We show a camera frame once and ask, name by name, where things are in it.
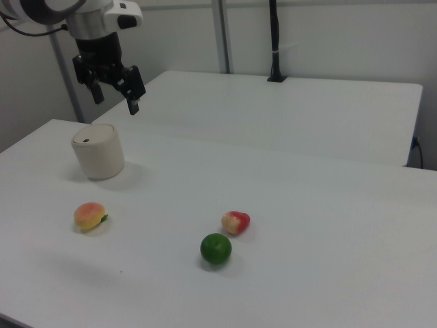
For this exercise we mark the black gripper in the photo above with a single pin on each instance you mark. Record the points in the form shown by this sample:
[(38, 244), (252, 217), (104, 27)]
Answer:
[(99, 56)]

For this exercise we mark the cream bin lid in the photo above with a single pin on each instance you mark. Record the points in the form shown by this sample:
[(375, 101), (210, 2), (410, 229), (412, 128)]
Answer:
[(94, 134)]

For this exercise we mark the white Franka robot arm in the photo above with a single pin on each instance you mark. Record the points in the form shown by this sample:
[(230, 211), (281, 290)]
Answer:
[(88, 20)]

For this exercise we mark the cream ceramic cup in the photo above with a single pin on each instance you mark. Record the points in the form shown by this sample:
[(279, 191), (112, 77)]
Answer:
[(100, 160)]

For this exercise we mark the toy peach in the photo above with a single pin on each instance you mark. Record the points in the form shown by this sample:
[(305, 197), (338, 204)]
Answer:
[(88, 217)]

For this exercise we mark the toy red strawberry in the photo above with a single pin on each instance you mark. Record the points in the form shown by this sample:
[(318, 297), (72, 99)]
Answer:
[(237, 222)]

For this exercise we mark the toy green lime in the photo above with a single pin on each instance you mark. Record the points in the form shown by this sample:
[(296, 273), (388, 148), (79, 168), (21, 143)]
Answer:
[(215, 248)]

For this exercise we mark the grey metal frame post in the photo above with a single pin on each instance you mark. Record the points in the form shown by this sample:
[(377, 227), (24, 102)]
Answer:
[(66, 89), (222, 34)]

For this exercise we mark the black camera stand pole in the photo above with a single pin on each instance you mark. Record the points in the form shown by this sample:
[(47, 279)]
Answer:
[(275, 41)]

